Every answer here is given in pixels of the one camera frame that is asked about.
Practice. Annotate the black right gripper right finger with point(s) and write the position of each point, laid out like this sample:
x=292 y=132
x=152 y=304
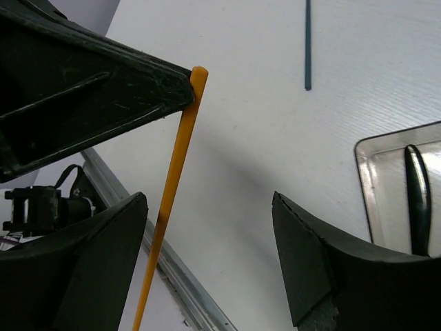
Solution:
x=336 y=281

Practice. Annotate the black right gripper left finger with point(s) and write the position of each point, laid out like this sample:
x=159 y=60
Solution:
x=77 y=278

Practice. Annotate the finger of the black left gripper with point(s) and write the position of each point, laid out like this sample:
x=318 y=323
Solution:
x=65 y=88

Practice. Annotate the black knife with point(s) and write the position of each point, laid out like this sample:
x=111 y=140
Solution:
x=418 y=199

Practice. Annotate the orange blue-tipped chopstick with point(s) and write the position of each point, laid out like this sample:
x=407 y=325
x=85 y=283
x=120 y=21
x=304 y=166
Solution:
x=198 y=80

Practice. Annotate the dark blue chopstick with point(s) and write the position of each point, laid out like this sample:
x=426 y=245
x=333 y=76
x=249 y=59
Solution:
x=308 y=84

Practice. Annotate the clear compartment utensil tray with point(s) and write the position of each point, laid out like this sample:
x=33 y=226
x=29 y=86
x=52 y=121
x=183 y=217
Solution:
x=381 y=169

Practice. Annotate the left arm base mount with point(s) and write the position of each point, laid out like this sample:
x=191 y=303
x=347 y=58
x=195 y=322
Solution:
x=41 y=210

